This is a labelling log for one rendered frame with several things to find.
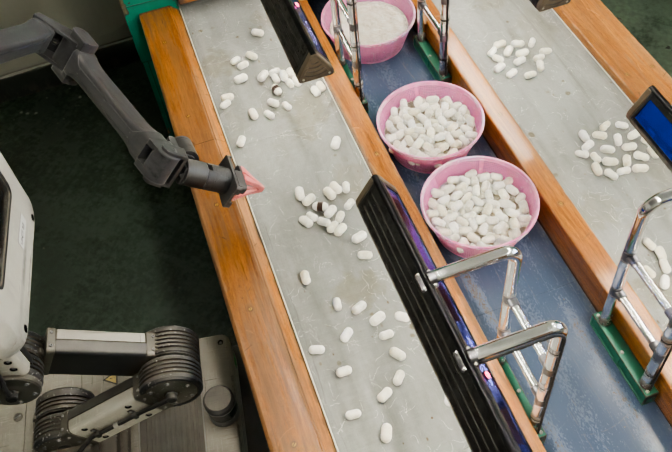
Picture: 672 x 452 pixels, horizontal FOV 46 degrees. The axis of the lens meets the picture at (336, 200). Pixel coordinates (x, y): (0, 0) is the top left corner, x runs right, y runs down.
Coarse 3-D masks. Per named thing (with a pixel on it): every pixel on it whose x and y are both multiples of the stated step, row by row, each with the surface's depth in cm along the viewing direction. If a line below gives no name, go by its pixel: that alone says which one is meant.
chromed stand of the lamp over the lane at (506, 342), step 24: (456, 264) 128; (480, 264) 129; (504, 288) 140; (504, 312) 145; (504, 336) 120; (528, 336) 120; (552, 336) 120; (456, 360) 120; (480, 360) 119; (504, 360) 161; (552, 360) 129; (552, 384) 135; (528, 408) 155
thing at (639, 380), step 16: (640, 208) 135; (656, 208) 134; (640, 224) 137; (640, 240) 141; (624, 256) 145; (624, 272) 149; (640, 272) 143; (656, 288) 140; (608, 304) 158; (624, 304) 153; (592, 320) 167; (608, 320) 163; (640, 320) 150; (608, 336) 163; (608, 352) 164; (624, 352) 160; (656, 352) 145; (624, 368) 160; (640, 368) 158; (656, 368) 148; (640, 384) 156; (640, 400) 157
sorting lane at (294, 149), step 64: (256, 0) 237; (256, 64) 219; (256, 128) 204; (320, 128) 202; (320, 192) 189; (320, 256) 178; (320, 320) 168; (384, 320) 167; (320, 384) 159; (384, 384) 158; (384, 448) 150; (448, 448) 149
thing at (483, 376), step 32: (384, 192) 140; (384, 224) 139; (384, 256) 138; (416, 256) 131; (416, 288) 130; (416, 320) 129; (448, 320) 123; (448, 352) 122; (448, 384) 121; (480, 384) 116; (480, 416) 115; (512, 416) 118; (480, 448) 115; (512, 448) 110
